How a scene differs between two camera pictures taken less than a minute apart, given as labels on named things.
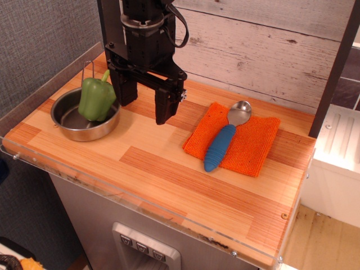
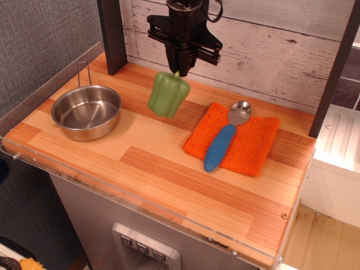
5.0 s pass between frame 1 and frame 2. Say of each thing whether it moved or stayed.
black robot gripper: moved
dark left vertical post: stayed
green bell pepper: moved
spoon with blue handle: stayed
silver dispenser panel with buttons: stayed
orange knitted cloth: stayed
